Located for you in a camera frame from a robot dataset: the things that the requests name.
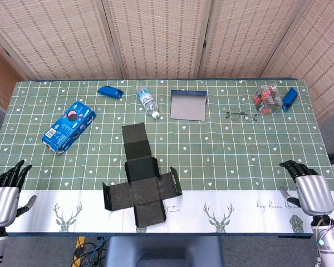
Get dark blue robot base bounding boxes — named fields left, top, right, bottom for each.
left=104, top=235, right=224, bottom=267

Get blue cookie package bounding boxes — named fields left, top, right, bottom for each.
left=42, top=100, right=97, bottom=154

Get clear plastic water bottle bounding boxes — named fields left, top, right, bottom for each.
left=136, top=86, right=160, bottom=119

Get blue foil snack packet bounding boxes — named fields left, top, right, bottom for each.
left=281, top=87, right=298, bottom=112
left=97, top=86, right=124, bottom=99

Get green checked tablecloth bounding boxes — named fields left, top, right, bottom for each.
left=0, top=78, right=334, bottom=234

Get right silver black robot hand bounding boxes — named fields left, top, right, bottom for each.
left=279, top=160, right=334, bottom=216

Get woven bamboo screen panel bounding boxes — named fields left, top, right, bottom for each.
left=263, top=0, right=334, bottom=120
left=101, top=0, right=212, bottom=80
left=0, top=0, right=122, bottom=81
left=199, top=0, right=314, bottom=79

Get black foldable paper box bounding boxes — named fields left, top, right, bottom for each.
left=102, top=122, right=183, bottom=225

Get clear jar with red items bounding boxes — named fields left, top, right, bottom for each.
left=252, top=85, right=283, bottom=115

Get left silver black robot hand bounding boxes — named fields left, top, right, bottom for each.
left=0, top=160, right=37, bottom=228

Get thin black frame eyeglasses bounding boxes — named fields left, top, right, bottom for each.
left=225, top=109, right=259, bottom=122

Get blue floor cable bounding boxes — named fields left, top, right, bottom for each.
left=87, top=236, right=108, bottom=267

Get black floor cable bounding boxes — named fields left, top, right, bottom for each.
left=72, top=241, right=106, bottom=267

